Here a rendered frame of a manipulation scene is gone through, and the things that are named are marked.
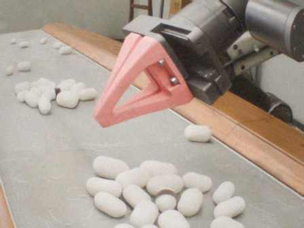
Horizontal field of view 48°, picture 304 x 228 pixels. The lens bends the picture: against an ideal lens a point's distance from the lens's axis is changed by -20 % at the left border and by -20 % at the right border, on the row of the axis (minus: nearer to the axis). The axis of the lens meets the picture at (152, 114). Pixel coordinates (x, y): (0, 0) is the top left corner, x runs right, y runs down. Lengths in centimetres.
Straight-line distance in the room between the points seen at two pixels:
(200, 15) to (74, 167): 20
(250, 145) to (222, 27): 19
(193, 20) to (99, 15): 501
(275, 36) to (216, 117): 26
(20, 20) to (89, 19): 108
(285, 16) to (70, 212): 26
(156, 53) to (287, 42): 12
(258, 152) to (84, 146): 21
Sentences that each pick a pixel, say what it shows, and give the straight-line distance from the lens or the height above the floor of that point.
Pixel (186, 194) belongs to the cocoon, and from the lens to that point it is 35.
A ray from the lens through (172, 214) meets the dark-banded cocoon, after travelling 32.
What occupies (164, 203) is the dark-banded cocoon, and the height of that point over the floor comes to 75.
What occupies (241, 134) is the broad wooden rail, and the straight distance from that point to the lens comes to 52.
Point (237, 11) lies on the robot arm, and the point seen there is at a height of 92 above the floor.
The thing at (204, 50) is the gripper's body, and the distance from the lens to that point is 31.
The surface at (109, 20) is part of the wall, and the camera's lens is 540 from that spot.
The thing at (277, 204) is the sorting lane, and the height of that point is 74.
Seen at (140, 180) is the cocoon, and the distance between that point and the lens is 38.
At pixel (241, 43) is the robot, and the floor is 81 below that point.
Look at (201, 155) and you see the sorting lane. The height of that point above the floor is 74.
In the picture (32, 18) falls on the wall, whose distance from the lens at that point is 513.
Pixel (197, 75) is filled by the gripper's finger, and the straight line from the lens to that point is 34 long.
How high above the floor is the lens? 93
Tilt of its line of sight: 19 degrees down
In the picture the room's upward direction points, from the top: 6 degrees clockwise
